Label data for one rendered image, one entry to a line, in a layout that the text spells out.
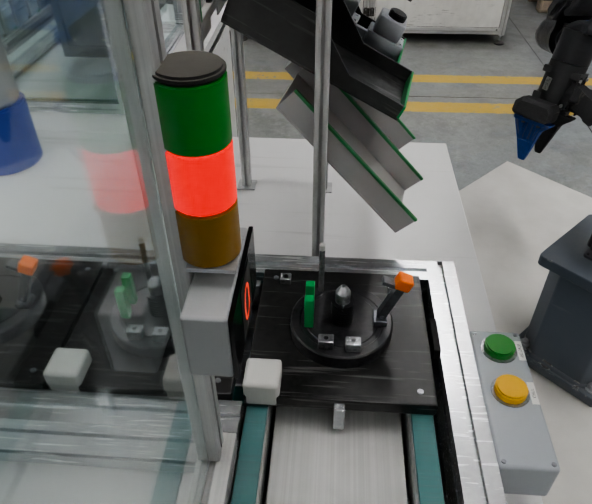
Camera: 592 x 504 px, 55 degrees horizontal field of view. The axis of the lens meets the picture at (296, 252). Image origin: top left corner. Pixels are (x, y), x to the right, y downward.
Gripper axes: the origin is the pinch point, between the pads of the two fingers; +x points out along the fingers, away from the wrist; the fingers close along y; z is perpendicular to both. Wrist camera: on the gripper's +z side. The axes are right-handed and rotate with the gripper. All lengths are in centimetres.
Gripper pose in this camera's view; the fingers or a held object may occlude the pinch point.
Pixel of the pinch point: (537, 136)
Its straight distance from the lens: 104.8
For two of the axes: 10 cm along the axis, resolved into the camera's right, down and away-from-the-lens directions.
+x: -2.1, 8.5, 4.8
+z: 7.5, 4.6, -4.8
